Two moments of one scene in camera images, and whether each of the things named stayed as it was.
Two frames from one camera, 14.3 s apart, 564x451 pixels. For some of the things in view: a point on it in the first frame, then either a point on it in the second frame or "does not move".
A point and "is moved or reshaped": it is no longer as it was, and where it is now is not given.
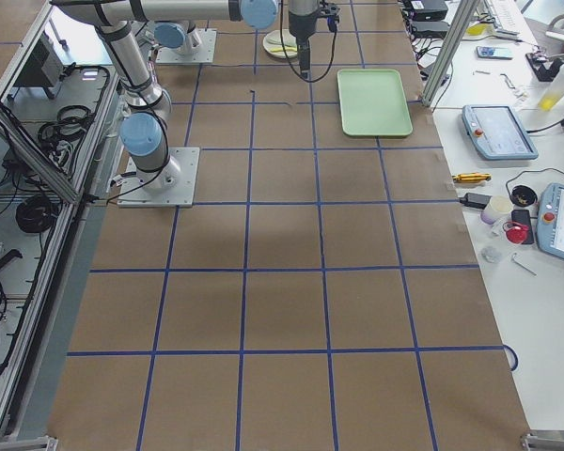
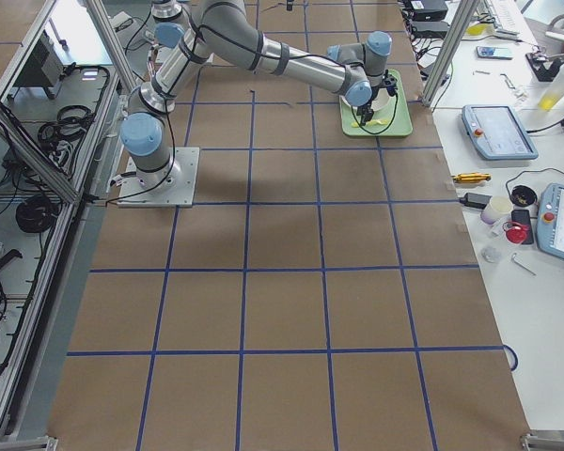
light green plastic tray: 373,103 does not move
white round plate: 274,40 is moved or reshaped
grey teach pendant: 559,221 does not move
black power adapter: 475,199 does not move
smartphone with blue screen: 494,53 does not move
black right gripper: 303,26 to 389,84
